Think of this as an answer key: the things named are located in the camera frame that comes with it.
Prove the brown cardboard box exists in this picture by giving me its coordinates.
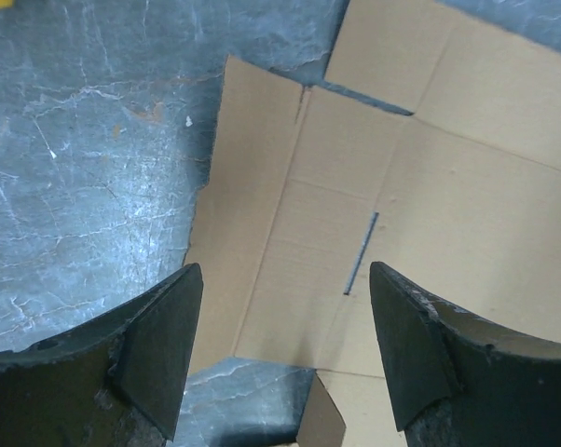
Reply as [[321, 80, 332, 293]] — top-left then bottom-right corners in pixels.
[[186, 1, 561, 446]]

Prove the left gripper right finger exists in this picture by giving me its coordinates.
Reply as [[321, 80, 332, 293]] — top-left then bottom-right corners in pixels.
[[369, 262, 561, 446]]

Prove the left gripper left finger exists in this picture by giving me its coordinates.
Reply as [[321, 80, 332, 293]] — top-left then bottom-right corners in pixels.
[[0, 264, 203, 446]]

